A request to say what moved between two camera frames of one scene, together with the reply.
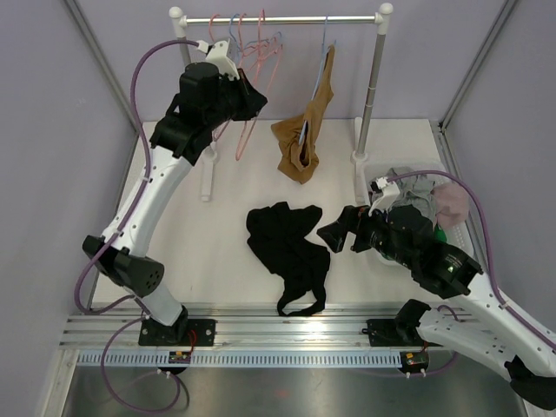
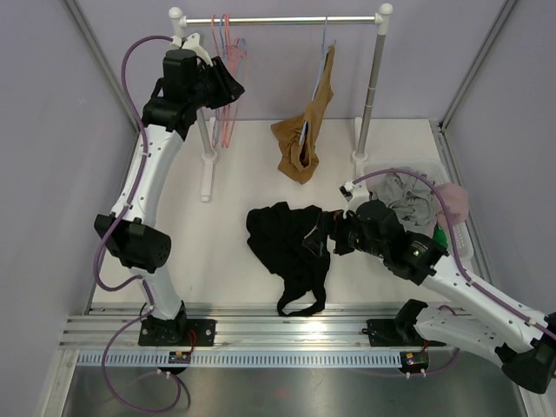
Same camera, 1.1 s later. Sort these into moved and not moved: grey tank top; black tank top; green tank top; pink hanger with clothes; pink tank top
Moved: pink hanger with clothes
Not moved: grey tank top; pink tank top; black tank top; green tank top
